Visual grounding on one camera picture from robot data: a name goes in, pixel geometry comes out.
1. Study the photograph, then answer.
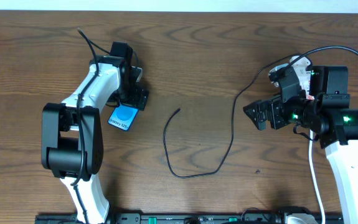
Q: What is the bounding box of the blue Galaxy smartphone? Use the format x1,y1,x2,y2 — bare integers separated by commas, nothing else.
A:
108,105,139,131

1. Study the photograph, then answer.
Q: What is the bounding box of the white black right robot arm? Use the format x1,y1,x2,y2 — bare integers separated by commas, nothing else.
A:
243,65,358,223

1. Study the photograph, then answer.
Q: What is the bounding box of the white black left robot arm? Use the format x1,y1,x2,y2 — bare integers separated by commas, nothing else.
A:
41,55,148,223

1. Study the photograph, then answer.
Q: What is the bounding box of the white power strip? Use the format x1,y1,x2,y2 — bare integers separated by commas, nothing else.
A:
274,57,314,100

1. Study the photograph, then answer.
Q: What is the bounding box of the black charger cable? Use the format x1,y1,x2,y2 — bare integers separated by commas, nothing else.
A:
163,53,314,179

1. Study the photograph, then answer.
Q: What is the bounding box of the white power strip cord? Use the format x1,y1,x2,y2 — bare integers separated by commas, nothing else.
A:
308,130,326,224

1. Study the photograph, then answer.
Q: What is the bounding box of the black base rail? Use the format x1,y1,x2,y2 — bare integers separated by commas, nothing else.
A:
35,205,344,224

